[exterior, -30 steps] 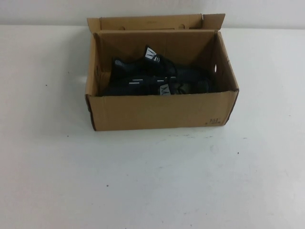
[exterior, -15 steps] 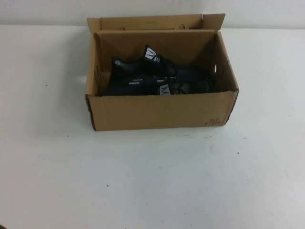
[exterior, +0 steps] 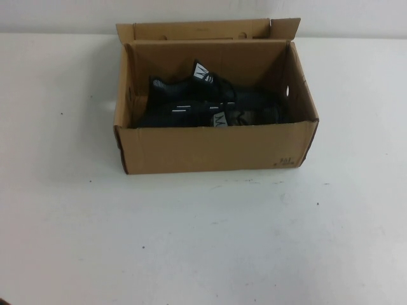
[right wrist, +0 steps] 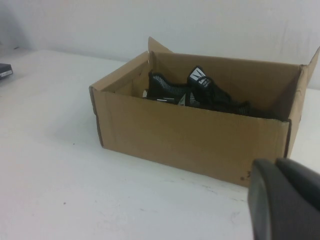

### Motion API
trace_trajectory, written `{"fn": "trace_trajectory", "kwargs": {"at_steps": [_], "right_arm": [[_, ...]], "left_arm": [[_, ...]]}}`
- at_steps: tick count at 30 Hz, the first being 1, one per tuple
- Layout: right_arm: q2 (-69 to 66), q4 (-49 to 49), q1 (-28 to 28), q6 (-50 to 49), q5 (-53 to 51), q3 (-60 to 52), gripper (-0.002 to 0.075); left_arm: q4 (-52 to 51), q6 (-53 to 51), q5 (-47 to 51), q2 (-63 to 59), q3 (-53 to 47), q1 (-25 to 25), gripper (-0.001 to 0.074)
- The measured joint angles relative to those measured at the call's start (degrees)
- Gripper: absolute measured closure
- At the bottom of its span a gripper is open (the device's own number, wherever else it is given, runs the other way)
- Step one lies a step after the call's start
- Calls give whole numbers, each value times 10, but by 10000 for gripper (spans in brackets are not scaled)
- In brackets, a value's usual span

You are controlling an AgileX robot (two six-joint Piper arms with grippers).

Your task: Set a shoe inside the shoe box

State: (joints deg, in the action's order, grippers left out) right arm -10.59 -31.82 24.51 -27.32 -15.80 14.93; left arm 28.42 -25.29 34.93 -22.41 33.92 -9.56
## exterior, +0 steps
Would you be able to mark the black knit sneaker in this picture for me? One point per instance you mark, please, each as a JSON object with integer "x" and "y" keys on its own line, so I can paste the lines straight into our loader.
{"x": 178, "y": 116}
{"x": 187, "y": 89}

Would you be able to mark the brown cardboard shoe box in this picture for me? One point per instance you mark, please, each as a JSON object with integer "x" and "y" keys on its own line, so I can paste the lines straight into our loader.
{"x": 206, "y": 149}

